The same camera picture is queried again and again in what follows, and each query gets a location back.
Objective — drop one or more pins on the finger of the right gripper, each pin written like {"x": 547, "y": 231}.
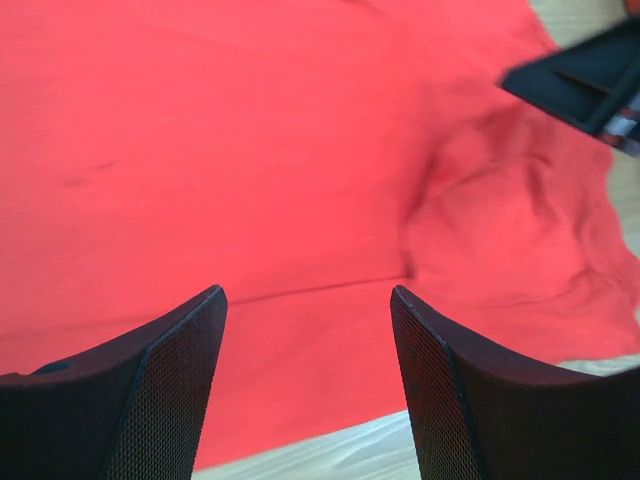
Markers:
{"x": 586, "y": 84}

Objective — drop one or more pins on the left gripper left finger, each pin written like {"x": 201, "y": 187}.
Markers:
{"x": 131, "y": 408}

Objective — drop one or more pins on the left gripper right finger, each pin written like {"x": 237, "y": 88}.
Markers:
{"x": 481, "y": 411}

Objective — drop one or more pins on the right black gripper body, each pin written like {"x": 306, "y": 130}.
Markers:
{"x": 622, "y": 130}

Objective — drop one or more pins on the bright red t shirt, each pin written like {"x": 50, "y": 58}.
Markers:
{"x": 307, "y": 156}

